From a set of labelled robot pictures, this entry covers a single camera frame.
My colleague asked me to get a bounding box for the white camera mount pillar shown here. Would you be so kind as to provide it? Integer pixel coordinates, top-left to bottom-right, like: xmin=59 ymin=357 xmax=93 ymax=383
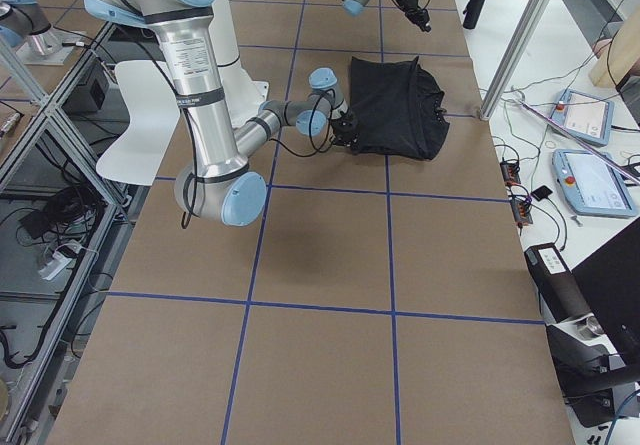
xmin=209 ymin=0 xmax=269 ymax=129

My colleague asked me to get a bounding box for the blue teach pendant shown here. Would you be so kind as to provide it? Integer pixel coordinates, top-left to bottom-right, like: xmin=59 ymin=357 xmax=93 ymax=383
xmin=550 ymin=89 xmax=614 ymax=147
xmin=552 ymin=149 xmax=638 ymax=218

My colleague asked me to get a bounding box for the green handled reacher stick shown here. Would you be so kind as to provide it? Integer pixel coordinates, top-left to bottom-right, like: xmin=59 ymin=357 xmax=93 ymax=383
xmin=514 ymin=97 xmax=640 ymax=186

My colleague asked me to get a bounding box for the near blue teach pendant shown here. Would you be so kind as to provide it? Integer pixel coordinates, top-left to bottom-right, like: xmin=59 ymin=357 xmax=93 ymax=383
xmin=552 ymin=149 xmax=638 ymax=218

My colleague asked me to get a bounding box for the black water bottle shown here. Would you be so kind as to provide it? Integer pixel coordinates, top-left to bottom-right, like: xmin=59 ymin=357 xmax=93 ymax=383
xmin=462 ymin=0 xmax=485 ymax=30

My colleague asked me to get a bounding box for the black box device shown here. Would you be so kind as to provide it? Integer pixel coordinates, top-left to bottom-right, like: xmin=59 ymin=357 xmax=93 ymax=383
xmin=524 ymin=243 xmax=591 ymax=322

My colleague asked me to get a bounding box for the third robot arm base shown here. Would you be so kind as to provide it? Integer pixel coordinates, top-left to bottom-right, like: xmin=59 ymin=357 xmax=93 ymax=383
xmin=1 ymin=0 xmax=71 ymax=66

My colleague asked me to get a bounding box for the black t-shirt with logo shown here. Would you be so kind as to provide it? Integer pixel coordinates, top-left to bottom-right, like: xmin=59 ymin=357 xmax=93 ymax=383
xmin=349 ymin=57 xmax=449 ymax=160

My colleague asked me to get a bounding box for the white plastic chair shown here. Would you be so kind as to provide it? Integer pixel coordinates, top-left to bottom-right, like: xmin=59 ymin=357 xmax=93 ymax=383
xmin=96 ymin=60 xmax=180 ymax=186

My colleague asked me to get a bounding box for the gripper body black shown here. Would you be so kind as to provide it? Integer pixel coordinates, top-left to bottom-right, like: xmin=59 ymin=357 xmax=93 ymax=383
xmin=398 ymin=0 xmax=423 ymax=14
xmin=329 ymin=112 xmax=359 ymax=148

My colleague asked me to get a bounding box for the aluminium frame post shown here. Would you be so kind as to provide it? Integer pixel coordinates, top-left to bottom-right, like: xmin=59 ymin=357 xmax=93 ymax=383
xmin=478 ymin=0 xmax=550 ymax=121

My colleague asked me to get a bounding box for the far blue teach pendant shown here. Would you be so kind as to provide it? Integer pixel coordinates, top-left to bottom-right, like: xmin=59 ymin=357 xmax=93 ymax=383
xmin=550 ymin=89 xmax=614 ymax=147

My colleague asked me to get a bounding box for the black monitor stand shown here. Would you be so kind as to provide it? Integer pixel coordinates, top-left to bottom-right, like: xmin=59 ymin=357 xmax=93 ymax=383
xmin=546 ymin=221 xmax=639 ymax=427

